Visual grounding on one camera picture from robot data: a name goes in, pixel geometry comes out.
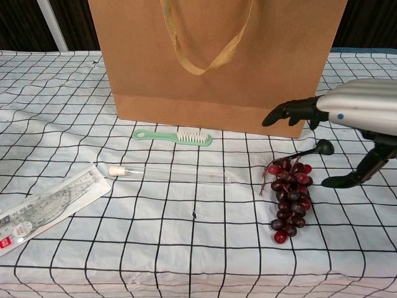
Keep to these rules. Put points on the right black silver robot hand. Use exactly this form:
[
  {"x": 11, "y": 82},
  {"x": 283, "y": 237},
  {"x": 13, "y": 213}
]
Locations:
[{"x": 366, "y": 105}]

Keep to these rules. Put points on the packaged ruler set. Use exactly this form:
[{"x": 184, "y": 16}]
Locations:
[{"x": 46, "y": 211}]

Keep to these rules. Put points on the white black-checked tablecloth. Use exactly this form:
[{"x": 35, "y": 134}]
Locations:
[{"x": 186, "y": 248}]

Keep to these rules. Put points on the glass test tube with cork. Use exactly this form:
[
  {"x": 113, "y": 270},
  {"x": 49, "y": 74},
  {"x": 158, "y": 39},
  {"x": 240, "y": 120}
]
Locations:
[{"x": 118, "y": 170}]

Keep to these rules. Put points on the brown paper bag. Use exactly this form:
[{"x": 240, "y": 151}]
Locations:
[{"x": 217, "y": 77}]

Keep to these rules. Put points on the dark blue table pad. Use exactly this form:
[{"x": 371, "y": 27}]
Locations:
[{"x": 372, "y": 49}]

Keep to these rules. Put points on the green brush white bristles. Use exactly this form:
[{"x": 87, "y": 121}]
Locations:
[{"x": 158, "y": 136}]

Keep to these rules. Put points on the black plastic spoon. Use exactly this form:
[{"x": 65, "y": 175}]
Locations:
[{"x": 324, "y": 146}]

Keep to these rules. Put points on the white partition frame post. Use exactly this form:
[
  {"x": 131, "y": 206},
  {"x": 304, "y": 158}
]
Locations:
[{"x": 54, "y": 25}]

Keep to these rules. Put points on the dark red grape bunch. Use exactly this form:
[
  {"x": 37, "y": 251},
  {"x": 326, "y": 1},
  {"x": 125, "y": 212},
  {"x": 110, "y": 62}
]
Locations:
[{"x": 290, "y": 195}]

